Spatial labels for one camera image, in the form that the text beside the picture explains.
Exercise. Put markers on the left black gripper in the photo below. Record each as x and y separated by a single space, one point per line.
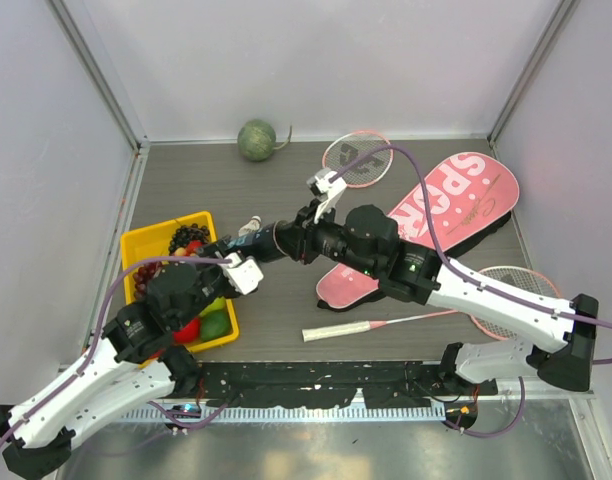
215 250

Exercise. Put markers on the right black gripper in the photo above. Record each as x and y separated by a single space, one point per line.
300 235

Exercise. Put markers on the black shuttlecock tube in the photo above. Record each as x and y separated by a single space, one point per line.
261 245

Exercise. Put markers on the white shuttlecock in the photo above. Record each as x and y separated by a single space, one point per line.
253 225

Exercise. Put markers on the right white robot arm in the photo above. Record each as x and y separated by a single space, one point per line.
554 338

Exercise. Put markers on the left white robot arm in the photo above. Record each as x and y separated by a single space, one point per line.
132 359

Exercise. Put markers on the red strawberries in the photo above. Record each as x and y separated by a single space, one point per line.
189 250

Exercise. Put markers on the dark grape bunch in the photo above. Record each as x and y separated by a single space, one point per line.
187 233

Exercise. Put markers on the yellow-green pear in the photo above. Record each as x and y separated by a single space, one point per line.
218 304

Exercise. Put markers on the yellow plastic tray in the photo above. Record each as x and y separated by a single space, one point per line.
153 241

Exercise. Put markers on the red grape bunch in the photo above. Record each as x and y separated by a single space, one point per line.
143 276

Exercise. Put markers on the green lime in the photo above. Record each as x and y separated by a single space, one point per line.
214 325

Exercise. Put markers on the red apple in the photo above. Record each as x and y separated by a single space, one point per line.
189 333

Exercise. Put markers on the green melon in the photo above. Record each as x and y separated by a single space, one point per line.
257 140

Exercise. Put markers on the pink racket upper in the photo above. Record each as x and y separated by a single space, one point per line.
349 147

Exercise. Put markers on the pink racket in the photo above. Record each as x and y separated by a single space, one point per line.
519 277
349 147

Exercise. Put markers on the pink racket bag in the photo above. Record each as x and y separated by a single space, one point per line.
471 197

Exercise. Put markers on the pink racket lower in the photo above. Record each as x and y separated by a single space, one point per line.
519 277

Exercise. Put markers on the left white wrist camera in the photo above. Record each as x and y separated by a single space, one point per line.
243 273

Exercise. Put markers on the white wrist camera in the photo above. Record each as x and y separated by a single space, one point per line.
327 186
243 273

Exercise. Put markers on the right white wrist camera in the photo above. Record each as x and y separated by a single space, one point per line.
327 186

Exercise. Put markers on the white slotted cable duct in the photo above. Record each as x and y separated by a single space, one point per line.
355 412

